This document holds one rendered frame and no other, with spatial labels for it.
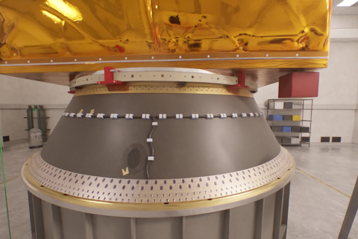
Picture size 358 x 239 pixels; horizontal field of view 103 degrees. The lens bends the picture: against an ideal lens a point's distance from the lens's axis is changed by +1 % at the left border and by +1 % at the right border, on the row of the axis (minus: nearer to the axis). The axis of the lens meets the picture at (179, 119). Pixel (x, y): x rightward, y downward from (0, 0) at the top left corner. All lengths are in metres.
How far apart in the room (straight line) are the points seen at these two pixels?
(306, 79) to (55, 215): 1.42
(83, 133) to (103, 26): 0.58
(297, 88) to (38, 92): 9.16
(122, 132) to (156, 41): 0.52
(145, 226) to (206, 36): 0.91
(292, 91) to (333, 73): 7.79
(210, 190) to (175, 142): 0.24
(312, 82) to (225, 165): 0.69
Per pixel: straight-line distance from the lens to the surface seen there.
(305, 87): 1.09
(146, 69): 0.84
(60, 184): 0.86
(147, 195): 0.64
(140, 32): 0.94
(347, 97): 9.19
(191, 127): 0.71
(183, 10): 0.95
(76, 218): 0.87
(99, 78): 0.94
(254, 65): 0.93
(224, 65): 0.88
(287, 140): 7.13
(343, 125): 9.14
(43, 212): 1.11
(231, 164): 0.75
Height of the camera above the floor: 1.53
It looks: 4 degrees down
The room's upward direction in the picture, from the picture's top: straight up
